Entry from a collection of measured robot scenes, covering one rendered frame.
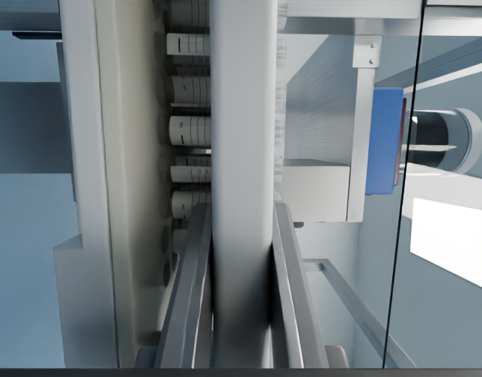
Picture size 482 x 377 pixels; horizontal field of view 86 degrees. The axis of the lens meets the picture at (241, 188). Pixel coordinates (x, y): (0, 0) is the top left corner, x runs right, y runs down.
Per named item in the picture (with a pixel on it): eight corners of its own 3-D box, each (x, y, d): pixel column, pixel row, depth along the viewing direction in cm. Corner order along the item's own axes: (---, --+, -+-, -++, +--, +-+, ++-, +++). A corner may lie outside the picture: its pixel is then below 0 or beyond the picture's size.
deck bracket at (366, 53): (353, 66, 42) (380, 66, 42) (355, 33, 41) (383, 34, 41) (351, 68, 43) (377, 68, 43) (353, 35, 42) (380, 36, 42)
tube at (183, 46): (120, 39, 12) (281, 44, 12) (122, 69, 12) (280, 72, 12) (107, 25, 11) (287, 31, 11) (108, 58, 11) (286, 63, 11)
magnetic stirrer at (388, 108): (356, 202, 50) (401, 202, 50) (365, 87, 46) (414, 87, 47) (321, 185, 70) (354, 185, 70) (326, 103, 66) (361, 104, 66)
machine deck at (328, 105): (341, 222, 48) (362, 222, 48) (357, -5, 41) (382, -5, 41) (281, 178, 109) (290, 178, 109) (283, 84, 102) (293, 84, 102)
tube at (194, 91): (123, 78, 12) (280, 82, 12) (124, 108, 12) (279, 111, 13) (109, 70, 11) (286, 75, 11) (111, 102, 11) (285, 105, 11)
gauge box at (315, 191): (239, 223, 47) (346, 222, 48) (239, 166, 45) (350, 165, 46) (237, 198, 69) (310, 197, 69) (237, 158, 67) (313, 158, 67)
